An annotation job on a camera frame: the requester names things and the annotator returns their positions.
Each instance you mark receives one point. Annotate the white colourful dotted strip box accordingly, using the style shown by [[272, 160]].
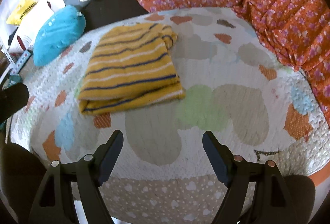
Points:
[[20, 62]]

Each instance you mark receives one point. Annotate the green remote control box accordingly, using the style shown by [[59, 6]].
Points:
[[12, 80]]

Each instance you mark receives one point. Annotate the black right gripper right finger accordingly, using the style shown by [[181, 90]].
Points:
[[256, 193]]

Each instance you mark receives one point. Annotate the yellow striped knit sweater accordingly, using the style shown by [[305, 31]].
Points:
[[131, 67]]

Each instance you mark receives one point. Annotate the turquoise small pillow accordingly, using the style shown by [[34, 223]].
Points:
[[61, 30]]

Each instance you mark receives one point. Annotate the white yellow plastic bag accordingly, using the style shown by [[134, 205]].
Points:
[[29, 16]]

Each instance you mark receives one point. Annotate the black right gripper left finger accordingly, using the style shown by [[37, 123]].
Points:
[[54, 201]]

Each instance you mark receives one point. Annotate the white patchwork heart quilt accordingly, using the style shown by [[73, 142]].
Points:
[[234, 87]]

